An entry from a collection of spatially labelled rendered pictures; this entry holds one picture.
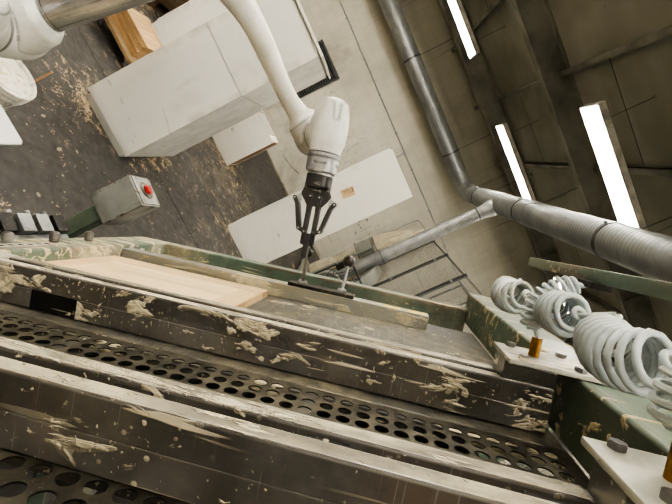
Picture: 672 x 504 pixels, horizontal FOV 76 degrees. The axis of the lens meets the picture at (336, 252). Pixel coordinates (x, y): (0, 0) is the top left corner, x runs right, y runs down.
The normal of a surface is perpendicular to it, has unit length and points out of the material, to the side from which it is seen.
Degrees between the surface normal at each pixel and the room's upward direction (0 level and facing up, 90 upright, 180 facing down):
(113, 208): 90
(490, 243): 90
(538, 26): 90
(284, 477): 90
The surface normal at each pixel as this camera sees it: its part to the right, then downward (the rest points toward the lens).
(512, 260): -0.04, 0.22
